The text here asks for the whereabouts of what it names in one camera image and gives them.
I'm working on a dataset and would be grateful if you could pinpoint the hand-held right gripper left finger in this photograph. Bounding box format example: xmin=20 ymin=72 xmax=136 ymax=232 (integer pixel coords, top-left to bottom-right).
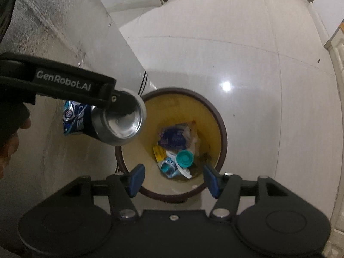
xmin=57 ymin=164 xmax=146 ymax=220

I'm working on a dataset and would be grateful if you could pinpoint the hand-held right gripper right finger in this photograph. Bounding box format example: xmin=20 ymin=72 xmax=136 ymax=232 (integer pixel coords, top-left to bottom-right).
xmin=203 ymin=164 xmax=291 ymax=220

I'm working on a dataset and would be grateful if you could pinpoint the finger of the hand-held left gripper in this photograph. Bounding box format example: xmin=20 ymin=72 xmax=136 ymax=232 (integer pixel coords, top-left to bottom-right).
xmin=93 ymin=79 xmax=135 ymax=115

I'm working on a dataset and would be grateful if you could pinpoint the blue and white drink can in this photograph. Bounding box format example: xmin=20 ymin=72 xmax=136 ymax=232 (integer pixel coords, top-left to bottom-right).
xmin=62 ymin=89 xmax=148 ymax=146

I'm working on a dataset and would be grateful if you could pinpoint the brown round trash can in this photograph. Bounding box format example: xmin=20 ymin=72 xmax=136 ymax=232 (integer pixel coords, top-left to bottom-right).
xmin=114 ymin=87 xmax=228 ymax=204

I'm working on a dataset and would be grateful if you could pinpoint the person's left hand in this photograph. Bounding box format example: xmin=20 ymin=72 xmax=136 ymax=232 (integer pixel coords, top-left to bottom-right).
xmin=0 ymin=118 xmax=32 ymax=179

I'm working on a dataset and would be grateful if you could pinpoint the light blue crumpled wrapper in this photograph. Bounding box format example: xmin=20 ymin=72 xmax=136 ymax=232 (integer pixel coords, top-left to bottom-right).
xmin=158 ymin=157 xmax=180 ymax=178

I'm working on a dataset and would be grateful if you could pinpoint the teal round lid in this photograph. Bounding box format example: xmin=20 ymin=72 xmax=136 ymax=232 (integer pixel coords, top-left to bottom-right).
xmin=176 ymin=150 xmax=194 ymax=169

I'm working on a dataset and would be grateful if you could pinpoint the silver foil sheet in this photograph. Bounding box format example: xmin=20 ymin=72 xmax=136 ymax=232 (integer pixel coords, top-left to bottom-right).
xmin=0 ymin=0 xmax=158 ymax=248

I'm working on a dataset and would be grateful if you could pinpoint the dark blue snack packet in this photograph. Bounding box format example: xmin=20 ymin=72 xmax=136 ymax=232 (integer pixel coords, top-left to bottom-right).
xmin=158 ymin=124 xmax=189 ymax=150

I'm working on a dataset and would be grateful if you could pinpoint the white drawer cabinet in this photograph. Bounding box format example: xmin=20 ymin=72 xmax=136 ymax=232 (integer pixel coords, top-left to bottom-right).
xmin=324 ymin=29 xmax=344 ymax=233

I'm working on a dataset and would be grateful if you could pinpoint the black cable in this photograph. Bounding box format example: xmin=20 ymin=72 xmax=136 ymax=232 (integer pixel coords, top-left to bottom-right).
xmin=138 ymin=71 xmax=149 ymax=95

